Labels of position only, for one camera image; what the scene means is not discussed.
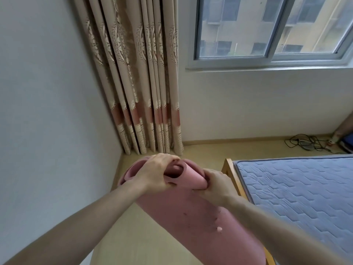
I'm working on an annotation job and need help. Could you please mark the person's left hand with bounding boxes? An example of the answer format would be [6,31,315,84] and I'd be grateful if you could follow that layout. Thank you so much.
[132,152,185,195]

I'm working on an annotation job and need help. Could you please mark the person's right hand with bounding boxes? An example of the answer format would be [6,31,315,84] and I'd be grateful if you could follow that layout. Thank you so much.
[192,168,238,209]

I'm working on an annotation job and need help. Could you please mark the pink yoga mat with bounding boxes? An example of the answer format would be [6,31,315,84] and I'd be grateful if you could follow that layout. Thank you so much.
[117,158,265,265]

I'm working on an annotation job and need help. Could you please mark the black tangled floor cables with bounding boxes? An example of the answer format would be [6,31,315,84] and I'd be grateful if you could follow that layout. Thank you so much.
[284,134,334,152]

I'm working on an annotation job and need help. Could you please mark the grey quilted mattress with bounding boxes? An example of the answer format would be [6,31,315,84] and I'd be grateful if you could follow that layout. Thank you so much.
[233,154,353,262]

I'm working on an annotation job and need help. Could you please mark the person's right forearm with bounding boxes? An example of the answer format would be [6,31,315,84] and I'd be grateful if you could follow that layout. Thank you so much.
[225,195,352,265]

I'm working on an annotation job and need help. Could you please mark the beige patterned curtain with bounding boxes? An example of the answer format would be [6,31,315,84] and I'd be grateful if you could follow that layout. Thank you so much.
[73,0,184,156]
[332,112,353,144]

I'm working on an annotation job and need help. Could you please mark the person's left forearm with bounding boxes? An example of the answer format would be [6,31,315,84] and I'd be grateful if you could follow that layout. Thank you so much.
[4,180,144,265]

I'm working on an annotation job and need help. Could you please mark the wooden bed frame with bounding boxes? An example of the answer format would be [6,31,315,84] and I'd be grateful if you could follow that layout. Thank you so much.
[222,158,274,265]

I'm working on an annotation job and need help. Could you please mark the dark blue cleaner base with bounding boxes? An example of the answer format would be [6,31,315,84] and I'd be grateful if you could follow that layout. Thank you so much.
[339,138,353,154]

